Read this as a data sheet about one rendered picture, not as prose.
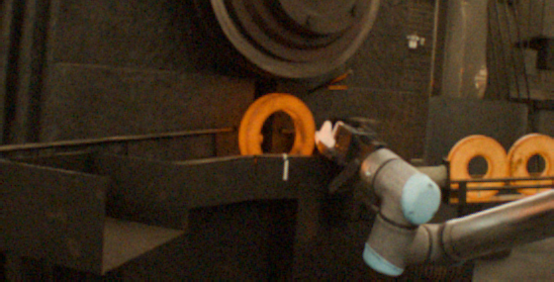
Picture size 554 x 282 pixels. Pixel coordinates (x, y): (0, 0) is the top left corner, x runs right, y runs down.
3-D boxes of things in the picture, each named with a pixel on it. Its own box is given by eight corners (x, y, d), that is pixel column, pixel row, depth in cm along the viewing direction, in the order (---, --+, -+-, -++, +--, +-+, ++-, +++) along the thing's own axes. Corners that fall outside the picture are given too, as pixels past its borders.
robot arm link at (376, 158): (398, 196, 163) (363, 197, 158) (384, 185, 167) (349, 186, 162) (411, 157, 161) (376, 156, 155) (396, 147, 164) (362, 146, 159)
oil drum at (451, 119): (394, 242, 453) (409, 90, 448) (459, 236, 487) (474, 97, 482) (468, 263, 404) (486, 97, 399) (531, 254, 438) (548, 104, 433)
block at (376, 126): (322, 215, 188) (330, 115, 187) (347, 214, 193) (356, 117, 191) (350, 223, 179) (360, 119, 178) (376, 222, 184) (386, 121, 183)
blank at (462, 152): (445, 136, 187) (448, 137, 184) (505, 135, 187) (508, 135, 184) (445, 199, 188) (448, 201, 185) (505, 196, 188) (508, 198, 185)
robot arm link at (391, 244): (417, 279, 159) (438, 228, 155) (373, 279, 153) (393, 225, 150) (396, 256, 167) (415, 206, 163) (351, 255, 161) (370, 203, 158)
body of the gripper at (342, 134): (361, 123, 173) (395, 145, 164) (350, 158, 175) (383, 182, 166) (334, 122, 168) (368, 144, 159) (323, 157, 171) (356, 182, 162)
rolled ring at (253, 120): (319, 96, 174) (310, 96, 177) (250, 91, 163) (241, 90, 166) (312, 179, 175) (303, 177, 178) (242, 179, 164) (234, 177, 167)
